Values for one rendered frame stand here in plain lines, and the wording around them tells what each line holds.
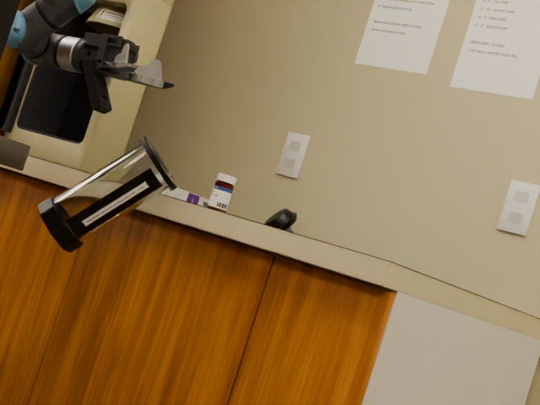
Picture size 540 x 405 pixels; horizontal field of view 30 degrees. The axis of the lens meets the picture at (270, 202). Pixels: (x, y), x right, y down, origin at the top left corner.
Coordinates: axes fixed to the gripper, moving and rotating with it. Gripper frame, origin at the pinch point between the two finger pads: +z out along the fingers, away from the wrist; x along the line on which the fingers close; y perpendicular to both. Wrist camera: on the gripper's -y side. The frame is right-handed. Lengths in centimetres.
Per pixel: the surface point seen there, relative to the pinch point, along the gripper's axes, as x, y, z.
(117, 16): 25.2, 17.9, -33.1
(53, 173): -15.7, -24.7, -6.8
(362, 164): 53, -2, 29
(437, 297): -13, -29, 74
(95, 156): 21.2, -17.3, -25.4
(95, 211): -31.3, -29.8, 16.4
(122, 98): 24.1, -2.0, -24.3
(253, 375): -24, -49, 51
